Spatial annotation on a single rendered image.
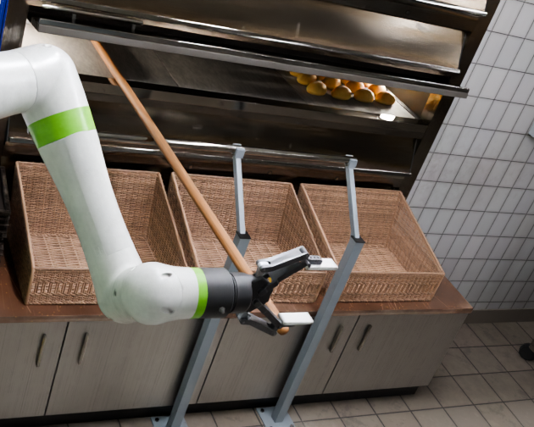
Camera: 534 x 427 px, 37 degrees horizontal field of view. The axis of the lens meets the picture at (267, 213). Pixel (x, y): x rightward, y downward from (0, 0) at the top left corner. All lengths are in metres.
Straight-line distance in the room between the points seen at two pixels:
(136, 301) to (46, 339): 1.45
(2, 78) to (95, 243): 0.33
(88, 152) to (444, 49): 2.28
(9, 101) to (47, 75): 0.09
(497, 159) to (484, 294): 0.94
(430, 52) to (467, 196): 0.92
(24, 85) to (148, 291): 0.41
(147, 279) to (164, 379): 1.78
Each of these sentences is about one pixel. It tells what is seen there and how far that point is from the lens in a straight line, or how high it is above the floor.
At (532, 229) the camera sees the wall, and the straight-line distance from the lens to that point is 4.58.
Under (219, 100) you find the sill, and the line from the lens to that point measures 3.12.
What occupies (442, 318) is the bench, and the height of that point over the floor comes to 0.52.
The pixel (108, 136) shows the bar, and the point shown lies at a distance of 2.61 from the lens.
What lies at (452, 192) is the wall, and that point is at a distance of 4.02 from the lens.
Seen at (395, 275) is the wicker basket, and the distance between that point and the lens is 3.36.
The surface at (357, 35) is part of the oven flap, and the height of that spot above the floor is 1.53.
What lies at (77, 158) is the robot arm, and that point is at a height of 1.62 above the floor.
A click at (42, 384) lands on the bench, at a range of 2.99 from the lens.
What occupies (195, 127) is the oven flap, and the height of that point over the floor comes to 1.04.
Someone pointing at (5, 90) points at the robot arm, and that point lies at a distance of 1.42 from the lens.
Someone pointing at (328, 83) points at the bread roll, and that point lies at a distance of 3.62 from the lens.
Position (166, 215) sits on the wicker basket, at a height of 0.77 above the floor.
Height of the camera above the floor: 2.33
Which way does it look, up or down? 28 degrees down
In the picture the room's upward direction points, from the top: 21 degrees clockwise
